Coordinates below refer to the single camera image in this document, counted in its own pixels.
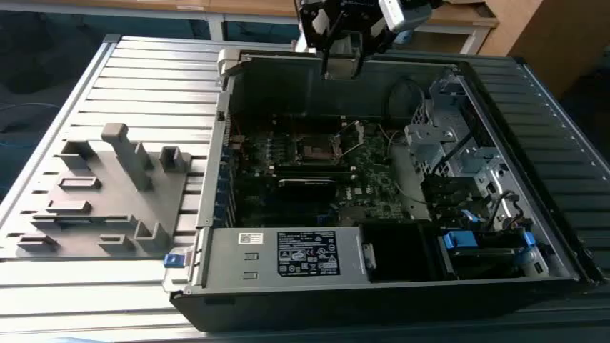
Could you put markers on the silver CPU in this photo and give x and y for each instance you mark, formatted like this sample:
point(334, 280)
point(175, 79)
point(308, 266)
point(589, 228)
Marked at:
point(342, 69)

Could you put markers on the black open PC case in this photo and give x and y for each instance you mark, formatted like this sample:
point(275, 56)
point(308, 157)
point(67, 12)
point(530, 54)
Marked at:
point(334, 307)

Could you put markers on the blue case latch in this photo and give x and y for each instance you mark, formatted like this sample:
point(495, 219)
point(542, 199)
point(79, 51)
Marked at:
point(172, 261)

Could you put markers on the wooden cabinet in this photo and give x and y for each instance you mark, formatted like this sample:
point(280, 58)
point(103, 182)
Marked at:
point(547, 35)

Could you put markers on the silver chipset heat sink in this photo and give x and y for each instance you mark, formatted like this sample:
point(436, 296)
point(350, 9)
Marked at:
point(352, 213)

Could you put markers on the wooden desk white frame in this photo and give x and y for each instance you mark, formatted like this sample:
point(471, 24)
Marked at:
point(467, 19)
point(119, 4)

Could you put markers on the grey case release latch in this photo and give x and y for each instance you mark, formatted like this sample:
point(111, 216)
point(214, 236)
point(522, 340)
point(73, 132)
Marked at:
point(227, 60)

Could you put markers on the silver metal drive cage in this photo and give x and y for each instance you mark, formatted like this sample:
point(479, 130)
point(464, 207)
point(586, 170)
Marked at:
point(423, 137)

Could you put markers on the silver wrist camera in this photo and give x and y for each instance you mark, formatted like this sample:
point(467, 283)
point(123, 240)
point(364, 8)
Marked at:
point(404, 16)

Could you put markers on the black graphics card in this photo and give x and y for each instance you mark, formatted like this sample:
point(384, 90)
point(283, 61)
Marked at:
point(304, 193)

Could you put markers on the CPU socket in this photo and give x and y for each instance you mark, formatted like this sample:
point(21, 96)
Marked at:
point(316, 150)

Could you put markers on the silver power supply unit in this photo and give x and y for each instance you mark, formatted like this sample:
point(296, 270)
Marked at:
point(228, 257)

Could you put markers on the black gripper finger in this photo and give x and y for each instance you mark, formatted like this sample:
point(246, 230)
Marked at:
point(326, 66)
point(360, 64)

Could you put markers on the green RAM stick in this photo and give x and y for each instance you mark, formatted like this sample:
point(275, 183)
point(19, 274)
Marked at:
point(79, 220)
point(314, 173)

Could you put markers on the black plastic disk bay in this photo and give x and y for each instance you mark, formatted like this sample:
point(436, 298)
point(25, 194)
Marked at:
point(447, 193)

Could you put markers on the black fan shroud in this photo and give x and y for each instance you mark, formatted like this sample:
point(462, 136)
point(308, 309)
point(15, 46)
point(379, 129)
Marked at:
point(400, 250)

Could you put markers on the green motherboard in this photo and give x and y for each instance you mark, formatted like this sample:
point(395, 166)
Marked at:
point(376, 178)

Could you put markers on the hard disk in blue carrier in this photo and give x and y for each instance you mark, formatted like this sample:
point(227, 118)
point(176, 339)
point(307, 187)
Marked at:
point(459, 239)

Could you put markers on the grey parts rack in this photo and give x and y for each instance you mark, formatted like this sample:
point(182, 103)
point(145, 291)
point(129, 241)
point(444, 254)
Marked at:
point(119, 207)

